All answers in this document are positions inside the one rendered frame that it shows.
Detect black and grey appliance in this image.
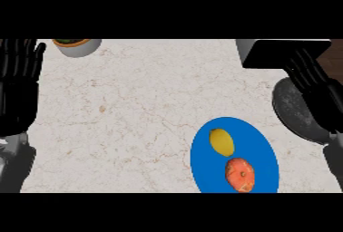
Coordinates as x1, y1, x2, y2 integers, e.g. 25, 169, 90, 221
235, 38, 332, 70

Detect grey plant pot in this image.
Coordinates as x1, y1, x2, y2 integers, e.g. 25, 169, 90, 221
50, 38, 103, 59

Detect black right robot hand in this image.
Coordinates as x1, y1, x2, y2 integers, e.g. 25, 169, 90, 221
282, 49, 343, 134

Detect orange squash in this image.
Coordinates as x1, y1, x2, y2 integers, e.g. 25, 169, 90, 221
223, 157, 257, 193

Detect blue oval plate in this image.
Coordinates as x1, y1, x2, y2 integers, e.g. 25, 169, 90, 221
189, 116, 281, 194

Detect dark grey pan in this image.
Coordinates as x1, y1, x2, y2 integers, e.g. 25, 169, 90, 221
270, 77, 332, 145

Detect yellow lemon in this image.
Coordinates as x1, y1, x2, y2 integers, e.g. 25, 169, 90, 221
207, 128, 236, 158

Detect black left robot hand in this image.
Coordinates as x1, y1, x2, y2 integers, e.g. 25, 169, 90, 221
0, 38, 49, 137

